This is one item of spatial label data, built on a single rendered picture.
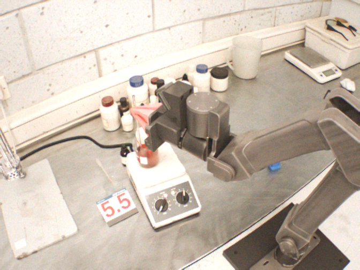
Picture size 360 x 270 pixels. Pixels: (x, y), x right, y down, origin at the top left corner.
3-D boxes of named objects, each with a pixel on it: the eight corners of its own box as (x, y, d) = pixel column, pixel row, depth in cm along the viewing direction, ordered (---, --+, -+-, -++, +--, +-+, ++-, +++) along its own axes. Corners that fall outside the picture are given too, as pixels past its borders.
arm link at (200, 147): (175, 127, 56) (208, 142, 53) (194, 111, 60) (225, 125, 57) (177, 154, 61) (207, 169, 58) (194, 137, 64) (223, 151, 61)
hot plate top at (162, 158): (187, 173, 77) (187, 171, 76) (141, 189, 73) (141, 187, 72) (167, 142, 85) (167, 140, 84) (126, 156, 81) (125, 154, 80)
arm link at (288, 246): (281, 239, 54) (305, 250, 51) (298, 207, 59) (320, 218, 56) (272, 252, 58) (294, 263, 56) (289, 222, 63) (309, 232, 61)
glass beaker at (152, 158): (165, 165, 78) (163, 141, 72) (142, 175, 76) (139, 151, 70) (152, 148, 82) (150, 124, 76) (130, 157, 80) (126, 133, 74)
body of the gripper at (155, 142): (142, 124, 59) (173, 140, 55) (175, 98, 65) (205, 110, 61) (145, 149, 63) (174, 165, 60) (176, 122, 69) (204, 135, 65)
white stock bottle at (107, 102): (120, 118, 105) (116, 92, 97) (120, 130, 100) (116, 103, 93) (103, 120, 104) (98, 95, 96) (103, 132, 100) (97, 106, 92)
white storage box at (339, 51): (372, 59, 144) (379, 37, 134) (343, 73, 130) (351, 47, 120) (332, 36, 163) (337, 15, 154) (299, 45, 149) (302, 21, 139)
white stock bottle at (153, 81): (157, 104, 110) (156, 84, 104) (147, 100, 112) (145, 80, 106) (165, 97, 113) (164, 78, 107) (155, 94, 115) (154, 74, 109)
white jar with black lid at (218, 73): (217, 94, 114) (218, 77, 110) (206, 85, 118) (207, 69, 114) (231, 88, 117) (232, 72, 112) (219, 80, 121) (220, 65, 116)
